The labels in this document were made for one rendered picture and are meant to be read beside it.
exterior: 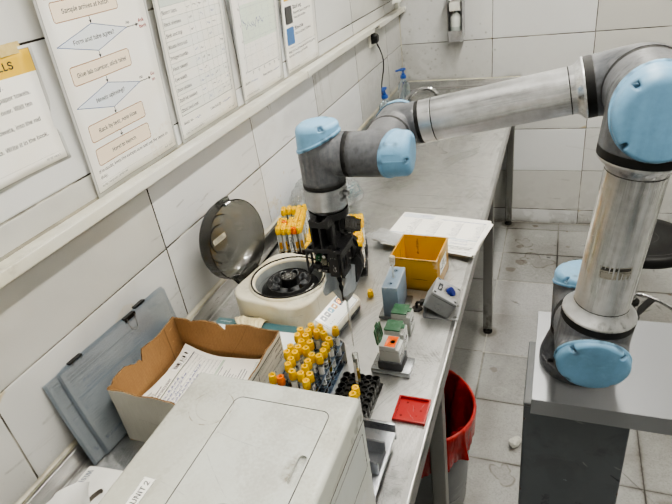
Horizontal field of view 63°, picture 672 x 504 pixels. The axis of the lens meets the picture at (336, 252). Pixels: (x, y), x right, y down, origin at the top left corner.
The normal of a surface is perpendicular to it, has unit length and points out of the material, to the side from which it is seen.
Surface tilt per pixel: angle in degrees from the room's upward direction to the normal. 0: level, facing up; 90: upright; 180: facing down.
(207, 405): 0
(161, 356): 88
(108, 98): 94
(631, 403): 1
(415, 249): 90
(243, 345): 94
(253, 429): 0
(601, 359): 98
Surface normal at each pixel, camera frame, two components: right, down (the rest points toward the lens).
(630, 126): -0.29, 0.40
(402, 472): -0.13, -0.86
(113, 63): 0.95, 0.10
